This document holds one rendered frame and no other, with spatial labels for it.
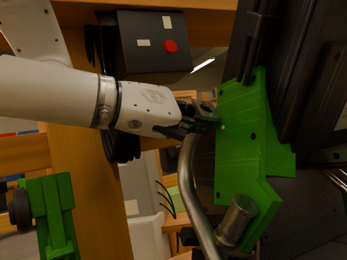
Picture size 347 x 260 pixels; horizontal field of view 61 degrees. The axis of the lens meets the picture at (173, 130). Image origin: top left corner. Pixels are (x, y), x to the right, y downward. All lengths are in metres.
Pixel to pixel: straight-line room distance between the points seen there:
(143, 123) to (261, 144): 0.17
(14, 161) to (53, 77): 0.39
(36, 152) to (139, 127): 0.39
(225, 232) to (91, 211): 0.37
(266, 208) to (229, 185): 0.09
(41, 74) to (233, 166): 0.31
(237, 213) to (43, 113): 0.29
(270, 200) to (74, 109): 0.29
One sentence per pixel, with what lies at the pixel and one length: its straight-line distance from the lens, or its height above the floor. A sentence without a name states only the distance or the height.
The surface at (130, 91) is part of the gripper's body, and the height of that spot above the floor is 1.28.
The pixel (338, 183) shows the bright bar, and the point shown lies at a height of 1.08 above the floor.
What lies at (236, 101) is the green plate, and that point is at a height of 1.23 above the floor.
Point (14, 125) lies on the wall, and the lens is 10.50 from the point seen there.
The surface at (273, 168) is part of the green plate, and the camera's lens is 0.46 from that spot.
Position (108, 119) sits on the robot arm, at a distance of 0.45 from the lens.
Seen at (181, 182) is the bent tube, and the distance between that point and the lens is 0.55.
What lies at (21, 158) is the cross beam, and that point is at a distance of 0.79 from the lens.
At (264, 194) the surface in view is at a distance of 0.42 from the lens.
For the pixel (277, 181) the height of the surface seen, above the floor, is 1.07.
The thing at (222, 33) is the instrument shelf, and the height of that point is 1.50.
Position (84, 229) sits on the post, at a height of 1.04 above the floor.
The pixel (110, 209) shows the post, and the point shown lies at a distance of 0.72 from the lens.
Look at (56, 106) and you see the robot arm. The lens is 0.43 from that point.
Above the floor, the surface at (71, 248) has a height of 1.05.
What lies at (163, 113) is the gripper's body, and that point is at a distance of 0.45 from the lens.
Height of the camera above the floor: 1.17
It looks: 4 degrees up
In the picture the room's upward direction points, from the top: 10 degrees counter-clockwise
